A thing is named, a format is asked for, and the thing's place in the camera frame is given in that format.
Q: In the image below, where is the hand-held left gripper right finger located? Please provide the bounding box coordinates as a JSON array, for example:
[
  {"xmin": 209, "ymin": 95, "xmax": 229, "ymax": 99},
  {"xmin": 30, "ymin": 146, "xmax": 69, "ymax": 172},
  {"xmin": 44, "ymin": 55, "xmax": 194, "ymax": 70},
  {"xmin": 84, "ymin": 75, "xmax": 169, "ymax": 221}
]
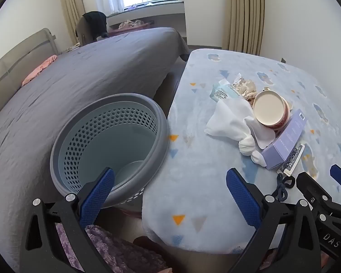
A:
[{"xmin": 226, "ymin": 168, "xmax": 321, "ymax": 273}]

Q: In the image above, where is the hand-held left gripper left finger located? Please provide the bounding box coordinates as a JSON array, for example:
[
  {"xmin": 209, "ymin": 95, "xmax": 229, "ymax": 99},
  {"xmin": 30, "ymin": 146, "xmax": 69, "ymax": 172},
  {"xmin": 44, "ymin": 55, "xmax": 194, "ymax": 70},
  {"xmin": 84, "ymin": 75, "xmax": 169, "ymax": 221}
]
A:
[{"xmin": 21, "ymin": 167, "xmax": 115, "ymax": 273}]

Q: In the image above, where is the grey perforated plastic basket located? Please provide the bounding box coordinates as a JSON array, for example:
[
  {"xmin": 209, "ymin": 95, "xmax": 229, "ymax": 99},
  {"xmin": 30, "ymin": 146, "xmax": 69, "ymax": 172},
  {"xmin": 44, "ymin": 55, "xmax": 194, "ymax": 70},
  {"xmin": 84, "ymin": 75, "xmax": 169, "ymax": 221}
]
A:
[{"xmin": 50, "ymin": 93, "xmax": 171, "ymax": 208}]

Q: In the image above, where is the red and white paper bowl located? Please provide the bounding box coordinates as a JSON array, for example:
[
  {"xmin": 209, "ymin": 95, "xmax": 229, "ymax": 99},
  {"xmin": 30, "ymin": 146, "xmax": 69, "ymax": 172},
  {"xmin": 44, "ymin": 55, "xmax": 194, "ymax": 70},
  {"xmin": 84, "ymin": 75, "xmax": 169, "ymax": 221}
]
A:
[{"xmin": 252, "ymin": 87, "xmax": 292, "ymax": 130}]

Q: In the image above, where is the lined paper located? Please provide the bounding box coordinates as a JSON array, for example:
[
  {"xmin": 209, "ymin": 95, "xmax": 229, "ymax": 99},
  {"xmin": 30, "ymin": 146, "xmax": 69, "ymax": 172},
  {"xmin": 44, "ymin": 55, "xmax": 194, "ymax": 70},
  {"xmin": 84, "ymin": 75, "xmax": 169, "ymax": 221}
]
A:
[{"xmin": 235, "ymin": 78, "xmax": 258, "ymax": 101}]

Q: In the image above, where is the light blue wet wipes packet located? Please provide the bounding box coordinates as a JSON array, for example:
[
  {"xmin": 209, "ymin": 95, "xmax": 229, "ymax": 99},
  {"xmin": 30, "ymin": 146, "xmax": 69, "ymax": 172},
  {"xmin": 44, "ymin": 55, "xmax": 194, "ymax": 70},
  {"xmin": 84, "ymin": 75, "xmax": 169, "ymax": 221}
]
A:
[{"xmin": 209, "ymin": 79, "xmax": 246, "ymax": 103}]

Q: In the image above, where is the playing card deck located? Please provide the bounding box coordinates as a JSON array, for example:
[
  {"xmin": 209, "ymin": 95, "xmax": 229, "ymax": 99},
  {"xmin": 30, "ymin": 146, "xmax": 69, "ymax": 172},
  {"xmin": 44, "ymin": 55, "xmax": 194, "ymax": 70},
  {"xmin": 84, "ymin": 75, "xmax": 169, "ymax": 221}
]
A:
[{"xmin": 276, "ymin": 144, "xmax": 305, "ymax": 176}]

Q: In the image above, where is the purple cardboard box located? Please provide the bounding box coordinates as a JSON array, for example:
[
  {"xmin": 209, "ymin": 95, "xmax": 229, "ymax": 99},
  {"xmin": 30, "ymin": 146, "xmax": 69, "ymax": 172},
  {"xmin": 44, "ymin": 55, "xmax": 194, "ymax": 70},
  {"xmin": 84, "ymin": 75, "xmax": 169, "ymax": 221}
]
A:
[{"xmin": 261, "ymin": 109, "xmax": 307, "ymax": 170}]

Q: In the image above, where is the light blue printed blanket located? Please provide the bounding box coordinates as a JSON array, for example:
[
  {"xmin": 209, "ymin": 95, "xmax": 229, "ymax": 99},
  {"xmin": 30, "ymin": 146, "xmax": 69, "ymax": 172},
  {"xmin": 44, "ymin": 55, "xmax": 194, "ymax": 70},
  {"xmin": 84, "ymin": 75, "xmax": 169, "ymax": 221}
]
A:
[{"xmin": 142, "ymin": 48, "xmax": 341, "ymax": 255}]

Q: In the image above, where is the purple fluffy rug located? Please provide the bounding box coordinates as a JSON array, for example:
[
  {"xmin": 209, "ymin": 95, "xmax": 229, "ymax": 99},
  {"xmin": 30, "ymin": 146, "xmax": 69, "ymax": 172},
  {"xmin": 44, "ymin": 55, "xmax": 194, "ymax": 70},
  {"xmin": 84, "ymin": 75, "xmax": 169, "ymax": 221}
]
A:
[{"xmin": 55, "ymin": 223, "xmax": 171, "ymax": 273}]

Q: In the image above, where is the bed with grey sheet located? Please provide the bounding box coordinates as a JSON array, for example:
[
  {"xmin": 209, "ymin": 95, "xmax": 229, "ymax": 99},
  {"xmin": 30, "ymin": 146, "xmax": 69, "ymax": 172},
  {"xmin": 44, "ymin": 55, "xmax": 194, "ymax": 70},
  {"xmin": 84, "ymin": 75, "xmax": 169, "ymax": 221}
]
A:
[{"xmin": 0, "ymin": 27, "xmax": 189, "ymax": 273}]

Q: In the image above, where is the pink cloth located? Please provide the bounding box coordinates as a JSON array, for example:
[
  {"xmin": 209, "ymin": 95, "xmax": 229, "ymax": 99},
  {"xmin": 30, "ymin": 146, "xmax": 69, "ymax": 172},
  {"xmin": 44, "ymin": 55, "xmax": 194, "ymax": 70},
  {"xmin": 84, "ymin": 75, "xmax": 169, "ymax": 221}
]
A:
[{"xmin": 22, "ymin": 55, "xmax": 58, "ymax": 87}]

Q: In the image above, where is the grey bed headboard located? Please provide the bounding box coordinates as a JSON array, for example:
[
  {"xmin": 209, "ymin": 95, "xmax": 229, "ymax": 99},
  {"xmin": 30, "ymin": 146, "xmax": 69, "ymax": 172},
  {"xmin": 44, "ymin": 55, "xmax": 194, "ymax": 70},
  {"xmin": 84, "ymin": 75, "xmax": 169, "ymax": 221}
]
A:
[{"xmin": 0, "ymin": 28, "xmax": 59, "ymax": 103}]

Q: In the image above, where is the brown chair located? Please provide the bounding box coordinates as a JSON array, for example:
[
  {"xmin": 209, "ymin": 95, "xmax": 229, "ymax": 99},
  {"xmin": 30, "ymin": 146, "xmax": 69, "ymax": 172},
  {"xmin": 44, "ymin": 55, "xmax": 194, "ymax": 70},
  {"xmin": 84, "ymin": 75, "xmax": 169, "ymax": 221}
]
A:
[{"xmin": 76, "ymin": 17, "xmax": 97, "ymax": 46}]

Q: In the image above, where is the pink plastic basin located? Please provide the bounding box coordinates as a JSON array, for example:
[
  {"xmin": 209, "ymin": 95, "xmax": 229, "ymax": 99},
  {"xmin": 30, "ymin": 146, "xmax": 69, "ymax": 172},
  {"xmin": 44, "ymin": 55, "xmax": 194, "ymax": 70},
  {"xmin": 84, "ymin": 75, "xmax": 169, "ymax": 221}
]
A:
[{"xmin": 108, "ymin": 23, "xmax": 151, "ymax": 37}]

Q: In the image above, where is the black jacket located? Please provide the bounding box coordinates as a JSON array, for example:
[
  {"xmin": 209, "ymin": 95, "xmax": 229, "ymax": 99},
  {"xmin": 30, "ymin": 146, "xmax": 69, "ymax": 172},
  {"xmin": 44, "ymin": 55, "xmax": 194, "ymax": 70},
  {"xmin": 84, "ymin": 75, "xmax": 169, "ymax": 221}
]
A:
[{"xmin": 82, "ymin": 11, "xmax": 108, "ymax": 42}]

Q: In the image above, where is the beige clothes pile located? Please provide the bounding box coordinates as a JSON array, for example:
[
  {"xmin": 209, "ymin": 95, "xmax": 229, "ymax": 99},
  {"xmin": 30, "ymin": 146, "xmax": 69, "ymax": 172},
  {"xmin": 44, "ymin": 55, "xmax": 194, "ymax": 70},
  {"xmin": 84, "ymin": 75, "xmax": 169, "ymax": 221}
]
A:
[{"xmin": 119, "ymin": 19, "xmax": 144, "ymax": 29}]

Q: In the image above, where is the beige curtain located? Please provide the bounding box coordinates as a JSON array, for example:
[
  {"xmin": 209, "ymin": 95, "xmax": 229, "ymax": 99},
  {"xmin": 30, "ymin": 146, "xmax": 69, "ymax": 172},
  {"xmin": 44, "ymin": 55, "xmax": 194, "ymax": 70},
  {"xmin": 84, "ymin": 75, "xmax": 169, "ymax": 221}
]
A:
[
  {"xmin": 226, "ymin": 0, "xmax": 265, "ymax": 56},
  {"xmin": 58, "ymin": 0, "xmax": 87, "ymax": 46}
]

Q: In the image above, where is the grey window ledge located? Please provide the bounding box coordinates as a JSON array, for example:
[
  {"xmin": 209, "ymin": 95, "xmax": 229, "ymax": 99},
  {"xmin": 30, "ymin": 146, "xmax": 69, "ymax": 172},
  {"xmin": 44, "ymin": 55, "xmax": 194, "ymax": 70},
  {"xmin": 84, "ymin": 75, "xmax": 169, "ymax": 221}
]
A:
[{"xmin": 106, "ymin": 1, "xmax": 186, "ymax": 37}]

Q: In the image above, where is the dark blue cord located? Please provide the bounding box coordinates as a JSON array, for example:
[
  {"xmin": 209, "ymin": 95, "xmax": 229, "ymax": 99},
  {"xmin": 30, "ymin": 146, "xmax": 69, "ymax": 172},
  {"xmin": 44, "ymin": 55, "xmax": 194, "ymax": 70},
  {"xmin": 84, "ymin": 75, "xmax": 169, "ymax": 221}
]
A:
[{"xmin": 276, "ymin": 173, "xmax": 296, "ymax": 202}]

